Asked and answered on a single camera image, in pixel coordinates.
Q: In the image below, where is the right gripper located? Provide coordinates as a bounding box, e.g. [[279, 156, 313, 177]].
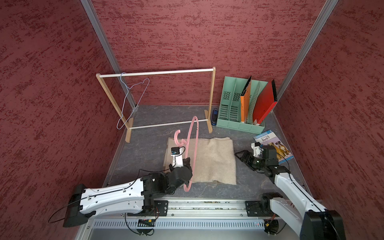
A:
[[233, 149, 267, 170]]

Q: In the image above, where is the pink plastic hanger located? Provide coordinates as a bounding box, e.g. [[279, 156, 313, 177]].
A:
[[173, 116, 200, 193]]

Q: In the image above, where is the beige wool scarf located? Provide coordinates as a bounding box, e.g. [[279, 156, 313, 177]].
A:
[[162, 137, 238, 186]]

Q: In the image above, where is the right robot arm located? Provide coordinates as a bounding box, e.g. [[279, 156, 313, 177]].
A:
[[235, 145, 346, 240]]

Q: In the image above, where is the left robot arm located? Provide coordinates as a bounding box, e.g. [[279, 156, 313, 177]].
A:
[[63, 158, 193, 228]]

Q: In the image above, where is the dog picture book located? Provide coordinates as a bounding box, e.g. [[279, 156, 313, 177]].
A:
[[254, 130, 294, 163]]

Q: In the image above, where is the green file organizer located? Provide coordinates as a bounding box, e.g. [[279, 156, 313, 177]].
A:
[[217, 76, 265, 134]]

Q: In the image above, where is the black blue remote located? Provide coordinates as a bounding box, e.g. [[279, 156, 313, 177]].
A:
[[211, 108, 219, 126]]

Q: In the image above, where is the wooden clothes rack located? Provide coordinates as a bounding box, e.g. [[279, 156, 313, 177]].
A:
[[96, 67, 217, 143]]

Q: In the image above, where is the orange folder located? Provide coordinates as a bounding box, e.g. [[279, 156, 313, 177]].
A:
[[241, 77, 252, 123]]

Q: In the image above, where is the red folder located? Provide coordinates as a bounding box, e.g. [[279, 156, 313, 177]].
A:
[[253, 80, 278, 126]]

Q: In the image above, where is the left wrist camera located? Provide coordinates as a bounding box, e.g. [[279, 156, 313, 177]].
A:
[[170, 146, 186, 169]]

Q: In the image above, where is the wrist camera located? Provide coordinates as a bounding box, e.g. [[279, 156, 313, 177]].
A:
[[251, 143, 263, 159], [170, 146, 186, 169]]

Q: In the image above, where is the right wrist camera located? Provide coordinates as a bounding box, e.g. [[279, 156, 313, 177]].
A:
[[251, 143, 263, 159]]

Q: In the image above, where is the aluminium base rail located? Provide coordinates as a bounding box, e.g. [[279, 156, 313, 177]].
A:
[[86, 197, 325, 220]]

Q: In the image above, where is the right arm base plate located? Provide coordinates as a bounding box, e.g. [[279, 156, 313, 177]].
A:
[[245, 200, 279, 218]]

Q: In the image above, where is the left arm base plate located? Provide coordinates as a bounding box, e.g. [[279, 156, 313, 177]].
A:
[[126, 200, 169, 217]]

